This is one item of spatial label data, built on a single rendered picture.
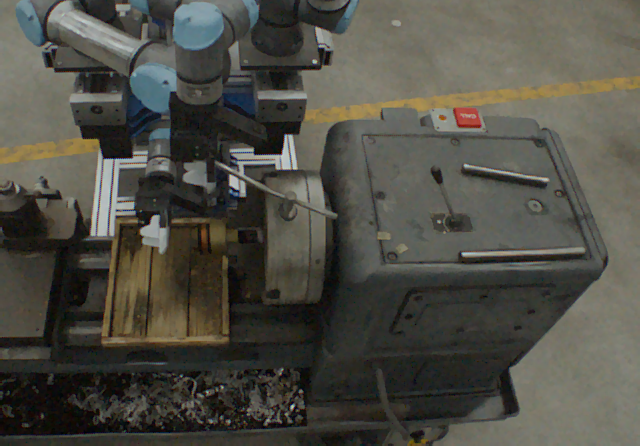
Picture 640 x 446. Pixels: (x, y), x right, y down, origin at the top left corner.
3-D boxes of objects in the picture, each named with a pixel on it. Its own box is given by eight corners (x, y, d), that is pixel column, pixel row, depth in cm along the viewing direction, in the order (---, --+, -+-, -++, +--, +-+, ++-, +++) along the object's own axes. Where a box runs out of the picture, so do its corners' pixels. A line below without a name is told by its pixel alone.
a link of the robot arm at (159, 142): (180, 147, 165) (178, 124, 159) (178, 179, 159) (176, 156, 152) (150, 147, 164) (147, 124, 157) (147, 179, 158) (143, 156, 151)
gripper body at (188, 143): (174, 140, 114) (170, 83, 106) (220, 140, 115) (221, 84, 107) (171, 166, 108) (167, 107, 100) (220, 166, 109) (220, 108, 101)
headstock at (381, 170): (502, 204, 189) (554, 113, 158) (548, 348, 161) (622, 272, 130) (309, 204, 180) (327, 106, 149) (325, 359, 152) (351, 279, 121)
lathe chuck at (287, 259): (291, 201, 167) (305, 145, 138) (297, 317, 155) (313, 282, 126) (258, 201, 166) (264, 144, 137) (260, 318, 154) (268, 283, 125)
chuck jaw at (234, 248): (277, 241, 142) (279, 286, 135) (275, 253, 146) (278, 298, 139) (228, 242, 140) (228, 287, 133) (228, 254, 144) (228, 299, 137)
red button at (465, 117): (474, 113, 155) (476, 107, 154) (480, 130, 152) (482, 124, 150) (451, 112, 154) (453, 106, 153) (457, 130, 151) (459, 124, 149)
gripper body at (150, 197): (137, 230, 147) (141, 190, 154) (173, 229, 148) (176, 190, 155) (133, 211, 141) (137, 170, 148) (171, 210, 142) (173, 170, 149)
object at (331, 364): (429, 328, 257) (502, 204, 189) (452, 443, 229) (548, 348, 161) (285, 333, 248) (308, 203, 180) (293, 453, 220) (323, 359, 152)
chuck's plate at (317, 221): (304, 201, 168) (321, 145, 139) (311, 316, 156) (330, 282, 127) (291, 201, 167) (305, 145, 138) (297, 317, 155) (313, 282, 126)
